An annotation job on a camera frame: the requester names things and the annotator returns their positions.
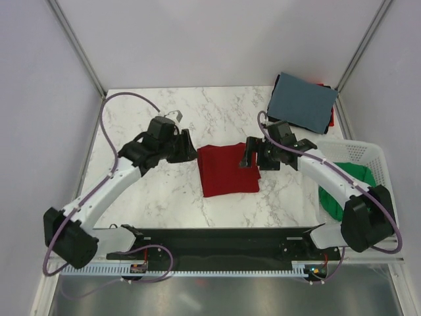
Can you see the aluminium frame post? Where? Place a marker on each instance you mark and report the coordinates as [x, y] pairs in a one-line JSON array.
[[74, 42], [368, 36]]

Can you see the right aluminium frame post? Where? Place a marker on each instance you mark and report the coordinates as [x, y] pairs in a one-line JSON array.
[[368, 36]]

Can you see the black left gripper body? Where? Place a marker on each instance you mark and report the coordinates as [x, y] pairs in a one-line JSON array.
[[169, 150]]

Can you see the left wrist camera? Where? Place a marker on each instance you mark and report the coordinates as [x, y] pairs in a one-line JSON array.
[[175, 116]]

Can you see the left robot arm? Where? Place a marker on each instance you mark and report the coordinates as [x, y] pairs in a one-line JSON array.
[[70, 232]]

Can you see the left aluminium frame post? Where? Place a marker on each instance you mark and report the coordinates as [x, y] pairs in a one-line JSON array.
[[74, 42]]

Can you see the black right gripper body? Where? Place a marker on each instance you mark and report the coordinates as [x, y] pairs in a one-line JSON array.
[[269, 158]]

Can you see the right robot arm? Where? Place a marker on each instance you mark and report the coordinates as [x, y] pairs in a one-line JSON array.
[[368, 216]]

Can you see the white plastic laundry basket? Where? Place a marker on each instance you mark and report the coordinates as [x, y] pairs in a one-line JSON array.
[[360, 153]]

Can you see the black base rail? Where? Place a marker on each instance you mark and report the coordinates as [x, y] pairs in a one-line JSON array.
[[223, 248]]

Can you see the green t-shirt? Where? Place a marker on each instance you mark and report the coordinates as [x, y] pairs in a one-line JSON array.
[[329, 204]]

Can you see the folded grey-blue t-shirt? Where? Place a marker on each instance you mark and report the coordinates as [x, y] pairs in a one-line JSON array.
[[302, 102]]

